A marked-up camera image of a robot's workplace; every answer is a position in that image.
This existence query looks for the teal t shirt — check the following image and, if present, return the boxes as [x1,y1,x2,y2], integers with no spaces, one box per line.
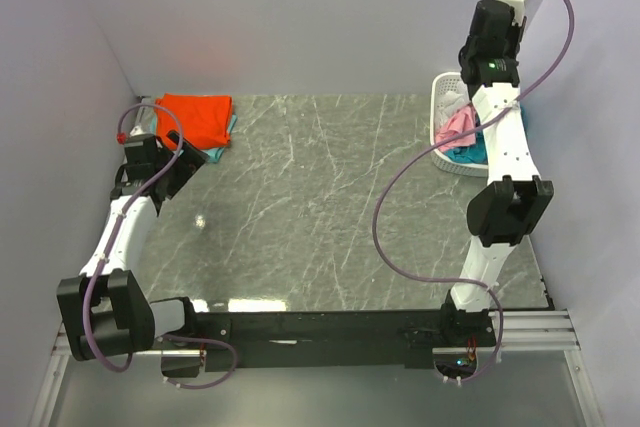
[443,113,488,165]

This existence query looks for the white plastic laundry basket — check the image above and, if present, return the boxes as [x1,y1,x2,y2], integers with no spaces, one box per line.
[430,72,488,178]

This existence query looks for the pink t shirt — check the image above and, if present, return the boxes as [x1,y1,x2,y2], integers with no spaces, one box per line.
[435,105,476,153]

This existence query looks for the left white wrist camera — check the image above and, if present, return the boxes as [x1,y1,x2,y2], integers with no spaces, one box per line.
[116,125,148,145]

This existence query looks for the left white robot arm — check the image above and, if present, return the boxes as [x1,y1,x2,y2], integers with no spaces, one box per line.
[56,130,208,361]

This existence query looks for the black base crossbar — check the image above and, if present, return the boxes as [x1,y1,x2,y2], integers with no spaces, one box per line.
[168,306,500,372]

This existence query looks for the folded light blue t shirt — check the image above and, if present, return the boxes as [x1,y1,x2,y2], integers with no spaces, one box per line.
[149,114,237,164]

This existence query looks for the folded orange t shirt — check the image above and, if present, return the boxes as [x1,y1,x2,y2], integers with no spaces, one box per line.
[155,94,233,151]

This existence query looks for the aluminium frame rail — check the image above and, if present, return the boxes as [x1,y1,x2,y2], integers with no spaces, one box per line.
[50,311,581,357]

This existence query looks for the white t shirt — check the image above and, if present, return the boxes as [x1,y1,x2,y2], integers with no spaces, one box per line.
[435,91,469,124]

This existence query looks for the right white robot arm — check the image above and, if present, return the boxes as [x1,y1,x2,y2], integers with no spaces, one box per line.
[438,0,554,346]

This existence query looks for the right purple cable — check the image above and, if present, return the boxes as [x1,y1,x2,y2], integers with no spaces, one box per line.
[373,0,575,388]

